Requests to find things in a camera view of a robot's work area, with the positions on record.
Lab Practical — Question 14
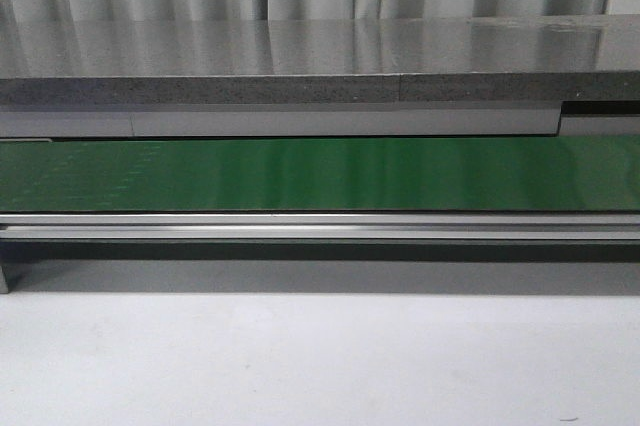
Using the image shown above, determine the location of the grey speckled stone counter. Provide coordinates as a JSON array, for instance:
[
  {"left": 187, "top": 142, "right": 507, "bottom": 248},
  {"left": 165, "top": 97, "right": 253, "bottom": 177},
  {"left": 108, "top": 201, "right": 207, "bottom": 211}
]
[{"left": 0, "top": 13, "right": 640, "bottom": 140}]

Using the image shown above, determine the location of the aluminium conveyor frame rail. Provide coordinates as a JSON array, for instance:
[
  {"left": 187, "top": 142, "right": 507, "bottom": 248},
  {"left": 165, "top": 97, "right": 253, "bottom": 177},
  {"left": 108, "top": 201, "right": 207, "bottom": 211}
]
[{"left": 1, "top": 213, "right": 639, "bottom": 296}]

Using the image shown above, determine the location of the green conveyor belt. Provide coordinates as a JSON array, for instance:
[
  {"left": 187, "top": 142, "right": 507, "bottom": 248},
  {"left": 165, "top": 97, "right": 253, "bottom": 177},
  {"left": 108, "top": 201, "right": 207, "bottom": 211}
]
[{"left": 1, "top": 136, "right": 639, "bottom": 213}]

